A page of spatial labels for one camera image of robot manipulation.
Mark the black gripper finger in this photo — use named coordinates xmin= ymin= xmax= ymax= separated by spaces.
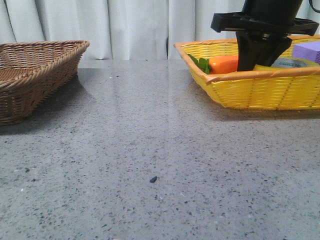
xmin=256 ymin=34 xmax=293 ymax=67
xmin=236 ymin=31 xmax=267 ymax=72

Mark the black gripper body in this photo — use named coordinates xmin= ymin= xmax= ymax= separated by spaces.
xmin=211 ymin=0 xmax=320 ymax=36

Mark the yellow tape roll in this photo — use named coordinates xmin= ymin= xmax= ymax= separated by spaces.
xmin=253 ymin=57 xmax=320 ymax=71

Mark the orange toy carrot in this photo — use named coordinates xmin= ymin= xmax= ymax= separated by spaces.
xmin=188 ymin=54 xmax=239 ymax=75

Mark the purple foam block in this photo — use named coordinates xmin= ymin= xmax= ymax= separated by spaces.
xmin=292 ymin=41 xmax=320 ymax=64

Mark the yellow woven basket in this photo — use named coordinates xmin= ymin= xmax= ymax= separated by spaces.
xmin=174 ymin=38 xmax=320 ymax=110

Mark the white curtain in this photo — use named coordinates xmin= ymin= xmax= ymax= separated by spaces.
xmin=0 ymin=0 xmax=320 ymax=62

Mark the brown wicker basket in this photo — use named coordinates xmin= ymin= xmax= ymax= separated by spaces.
xmin=0 ymin=40 xmax=90 ymax=126

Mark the black cable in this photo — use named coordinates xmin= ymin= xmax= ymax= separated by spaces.
xmin=308 ymin=0 xmax=320 ymax=13

